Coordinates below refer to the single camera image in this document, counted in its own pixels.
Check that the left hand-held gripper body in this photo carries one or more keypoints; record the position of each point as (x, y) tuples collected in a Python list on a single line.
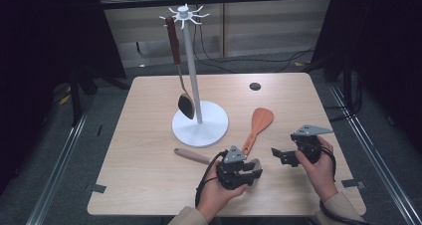
[(232, 175)]

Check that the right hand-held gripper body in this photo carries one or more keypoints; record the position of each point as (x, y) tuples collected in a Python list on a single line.
[(310, 148)]

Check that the orange wooden rice paddle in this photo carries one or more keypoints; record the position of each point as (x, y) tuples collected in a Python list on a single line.
[(260, 118)]

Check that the light wooden spoon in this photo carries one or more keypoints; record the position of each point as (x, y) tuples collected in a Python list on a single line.
[(192, 156)]

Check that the white utensil rack stand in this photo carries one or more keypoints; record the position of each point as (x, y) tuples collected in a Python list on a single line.
[(205, 128)]

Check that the person's left hand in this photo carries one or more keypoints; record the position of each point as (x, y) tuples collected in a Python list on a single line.
[(212, 198)]

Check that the person's right hand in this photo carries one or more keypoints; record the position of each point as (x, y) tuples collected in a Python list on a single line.
[(321, 178)]

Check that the grey tape piece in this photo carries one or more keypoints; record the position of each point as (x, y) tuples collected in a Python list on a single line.
[(354, 183), (97, 188)]

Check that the dark round table grommet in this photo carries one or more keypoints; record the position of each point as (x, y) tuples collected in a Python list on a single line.
[(255, 86)]

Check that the black curtain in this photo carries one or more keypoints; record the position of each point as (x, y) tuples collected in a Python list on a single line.
[(43, 52), (388, 52)]

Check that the black metal stand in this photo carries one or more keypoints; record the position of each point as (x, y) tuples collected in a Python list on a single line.
[(75, 99)]

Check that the yellow floor tape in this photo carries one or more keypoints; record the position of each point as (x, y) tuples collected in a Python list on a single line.
[(64, 99)]

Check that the metal floor rail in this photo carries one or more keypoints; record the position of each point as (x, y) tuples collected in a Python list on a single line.
[(375, 158), (53, 178)]

